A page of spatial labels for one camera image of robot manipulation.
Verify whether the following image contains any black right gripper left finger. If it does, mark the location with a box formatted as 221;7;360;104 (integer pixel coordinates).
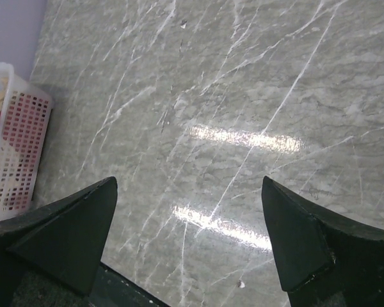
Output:
0;177;118;306

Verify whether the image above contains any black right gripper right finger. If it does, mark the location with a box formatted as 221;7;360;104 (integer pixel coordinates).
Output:
262;177;384;306

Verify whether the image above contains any white plastic laundry basket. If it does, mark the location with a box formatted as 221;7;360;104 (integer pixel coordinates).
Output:
0;63;54;221

